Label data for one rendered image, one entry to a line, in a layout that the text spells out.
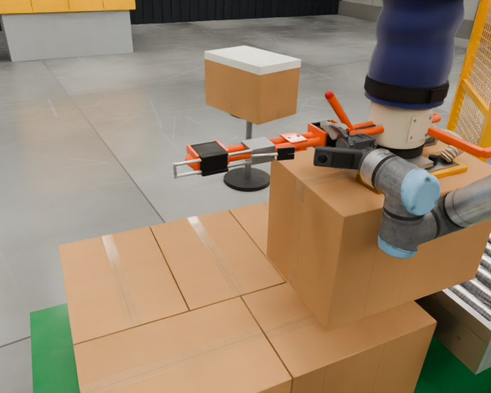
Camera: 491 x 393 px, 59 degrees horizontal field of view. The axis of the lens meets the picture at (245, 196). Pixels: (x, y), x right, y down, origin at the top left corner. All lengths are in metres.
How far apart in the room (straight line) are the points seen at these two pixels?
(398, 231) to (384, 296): 0.43
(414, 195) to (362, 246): 0.30
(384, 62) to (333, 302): 0.66
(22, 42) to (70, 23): 0.81
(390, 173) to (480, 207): 0.19
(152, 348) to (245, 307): 0.36
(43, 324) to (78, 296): 0.77
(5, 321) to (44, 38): 6.20
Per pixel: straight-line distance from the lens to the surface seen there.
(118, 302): 1.71
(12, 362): 2.39
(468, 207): 1.05
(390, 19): 1.24
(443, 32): 1.24
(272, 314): 1.62
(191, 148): 1.06
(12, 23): 8.16
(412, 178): 0.96
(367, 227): 1.18
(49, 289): 2.72
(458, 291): 1.93
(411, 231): 1.03
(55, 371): 2.29
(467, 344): 1.81
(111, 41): 8.45
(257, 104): 3.04
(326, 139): 1.17
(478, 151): 1.25
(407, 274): 1.42
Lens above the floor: 1.68
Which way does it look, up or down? 30 degrees down
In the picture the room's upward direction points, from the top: 2 degrees clockwise
